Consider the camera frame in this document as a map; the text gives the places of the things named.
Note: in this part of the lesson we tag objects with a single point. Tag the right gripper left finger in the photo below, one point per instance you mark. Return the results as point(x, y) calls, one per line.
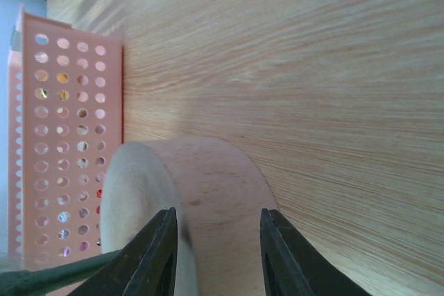
point(145, 266)

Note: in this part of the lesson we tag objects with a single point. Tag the small green christmas tree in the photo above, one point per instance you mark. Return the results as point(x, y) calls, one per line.
point(218, 193)

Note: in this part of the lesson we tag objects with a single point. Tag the pink plastic basket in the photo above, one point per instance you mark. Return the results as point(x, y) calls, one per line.
point(65, 122)

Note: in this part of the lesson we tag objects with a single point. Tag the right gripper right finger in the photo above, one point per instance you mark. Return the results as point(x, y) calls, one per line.
point(292, 265)

